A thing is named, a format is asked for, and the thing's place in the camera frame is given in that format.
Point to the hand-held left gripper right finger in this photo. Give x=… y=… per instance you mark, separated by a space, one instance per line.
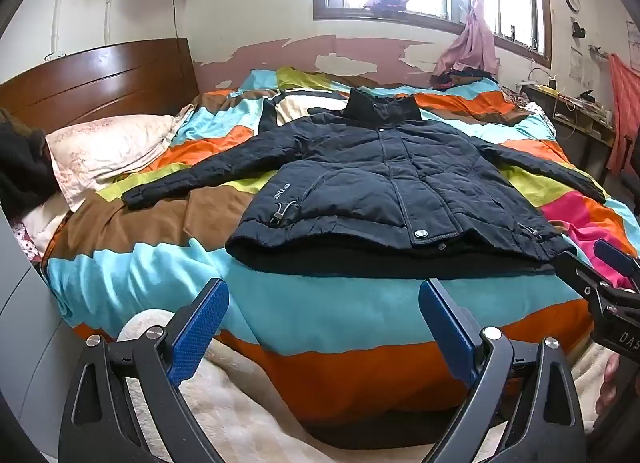
x=450 y=333

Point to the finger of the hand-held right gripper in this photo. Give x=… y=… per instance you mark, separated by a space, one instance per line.
x=582 y=278
x=614 y=257

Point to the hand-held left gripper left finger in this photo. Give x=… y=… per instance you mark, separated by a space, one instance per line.
x=196 y=333

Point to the dark navy padded jacket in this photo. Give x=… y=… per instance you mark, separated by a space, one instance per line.
x=375 y=183

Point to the dark clothes pile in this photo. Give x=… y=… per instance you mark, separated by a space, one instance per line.
x=465 y=79

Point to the person's right hand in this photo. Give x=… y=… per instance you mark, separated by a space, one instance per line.
x=609 y=385

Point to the cream fleece blanket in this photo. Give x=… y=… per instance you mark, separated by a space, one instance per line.
x=240 y=395

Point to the colourful striped blanket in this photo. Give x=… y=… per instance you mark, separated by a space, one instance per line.
x=300 y=313

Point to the cluttered wooden desk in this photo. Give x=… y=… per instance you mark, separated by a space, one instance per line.
x=580 y=118

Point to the orange hanging towel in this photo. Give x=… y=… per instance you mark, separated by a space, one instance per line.
x=625 y=108

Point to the grey furniture panel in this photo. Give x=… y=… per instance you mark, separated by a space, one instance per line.
x=30 y=343

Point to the white lace bed sheet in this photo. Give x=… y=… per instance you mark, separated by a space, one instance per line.
x=40 y=223

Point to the pale floral pillow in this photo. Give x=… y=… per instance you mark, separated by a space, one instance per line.
x=110 y=148

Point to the dark clothing with brown fur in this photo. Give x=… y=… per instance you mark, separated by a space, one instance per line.
x=20 y=168

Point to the long pink curtain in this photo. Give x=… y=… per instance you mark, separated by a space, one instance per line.
x=467 y=43

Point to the brown wooden headboard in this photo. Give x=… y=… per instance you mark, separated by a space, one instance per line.
x=100 y=78

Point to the metal wall hook rail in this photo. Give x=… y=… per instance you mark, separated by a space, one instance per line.
x=600 y=52

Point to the white wall poster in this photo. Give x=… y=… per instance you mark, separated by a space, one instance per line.
x=634 y=43

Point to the black wall fixture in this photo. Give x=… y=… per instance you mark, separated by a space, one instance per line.
x=578 y=31

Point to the round wall clock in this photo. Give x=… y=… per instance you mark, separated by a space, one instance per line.
x=572 y=1

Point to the white wall socket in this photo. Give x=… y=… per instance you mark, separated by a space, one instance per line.
x=56 y=55

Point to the white wall pipe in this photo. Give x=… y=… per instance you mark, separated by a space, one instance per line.
x=56 y=13

